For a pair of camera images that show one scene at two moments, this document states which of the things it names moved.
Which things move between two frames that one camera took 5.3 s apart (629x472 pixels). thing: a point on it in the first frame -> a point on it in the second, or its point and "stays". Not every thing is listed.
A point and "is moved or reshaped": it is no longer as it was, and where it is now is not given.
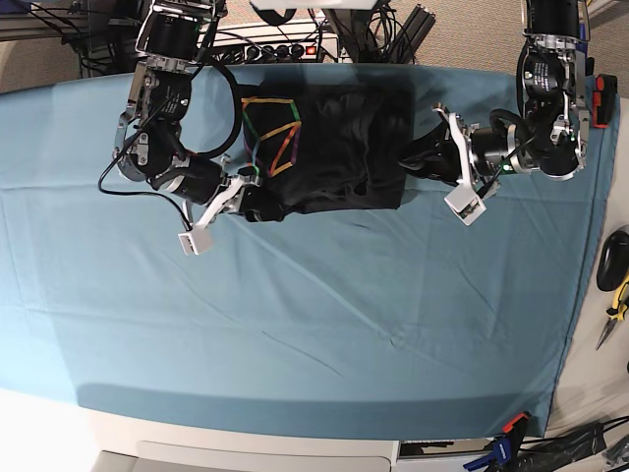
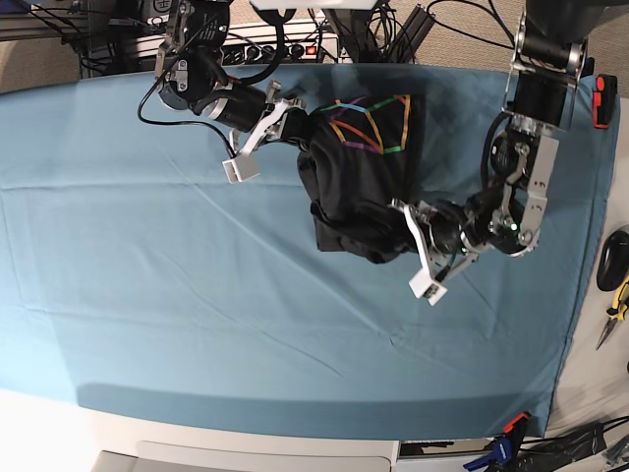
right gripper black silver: x=485 y=150 -> x=438 y=229
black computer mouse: x=613 y=264 stays
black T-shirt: x=337 y=147 is moved or reshaped
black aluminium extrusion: x=412 y=35 stays
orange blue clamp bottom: x=507 y=447 stays
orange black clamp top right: x=603 y=100 stays
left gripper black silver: x=203 y=183 -> x=263 y=117
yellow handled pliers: x=619 y=310 stays
